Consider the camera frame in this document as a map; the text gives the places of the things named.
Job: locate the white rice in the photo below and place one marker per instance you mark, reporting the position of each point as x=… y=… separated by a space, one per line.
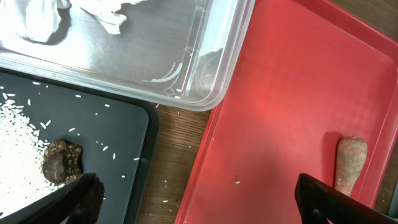
x=22 y=181

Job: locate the black plastic bin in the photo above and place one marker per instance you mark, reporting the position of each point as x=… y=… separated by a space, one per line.
x=118 y=134

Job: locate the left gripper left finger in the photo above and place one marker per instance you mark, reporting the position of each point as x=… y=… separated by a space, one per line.
x=79 y=201

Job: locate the white tissue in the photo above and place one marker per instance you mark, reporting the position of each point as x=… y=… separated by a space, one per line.
x=106 y=12
x=35 y=20

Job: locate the brown carrot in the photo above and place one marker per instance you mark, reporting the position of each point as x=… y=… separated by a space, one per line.
x=350 y=158

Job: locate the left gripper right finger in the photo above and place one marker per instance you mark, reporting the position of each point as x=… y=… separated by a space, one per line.
x=319 y=203

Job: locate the red serving tray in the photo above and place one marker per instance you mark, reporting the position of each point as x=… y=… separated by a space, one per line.
x=308 y=73

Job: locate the brown food scrap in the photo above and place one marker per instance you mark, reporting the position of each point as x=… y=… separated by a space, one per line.
x=62 y=162

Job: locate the clear plastic bin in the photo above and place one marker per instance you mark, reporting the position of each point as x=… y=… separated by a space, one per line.
x=173 y=52

